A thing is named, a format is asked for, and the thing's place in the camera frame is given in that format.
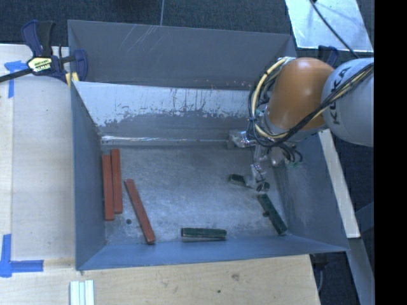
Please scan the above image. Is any short dark green block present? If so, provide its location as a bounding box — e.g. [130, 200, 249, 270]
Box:
[227, 173, 248, 187]

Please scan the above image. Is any dark green flat block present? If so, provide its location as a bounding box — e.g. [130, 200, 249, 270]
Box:
[180, 227, 228, 243]
[256, 193, 289, 236]

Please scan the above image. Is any clear shiny small object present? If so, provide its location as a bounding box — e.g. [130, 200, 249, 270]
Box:
[228, 130, 256, 149]

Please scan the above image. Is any grey metal bin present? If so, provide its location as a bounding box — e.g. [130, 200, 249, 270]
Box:
[67, 19, 351, 271]

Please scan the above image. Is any red-brown flat block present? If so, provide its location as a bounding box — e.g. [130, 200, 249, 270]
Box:
[110, 148, 124, 215]
[123, 178, 157, 245]
[101, 154, 116, 222]

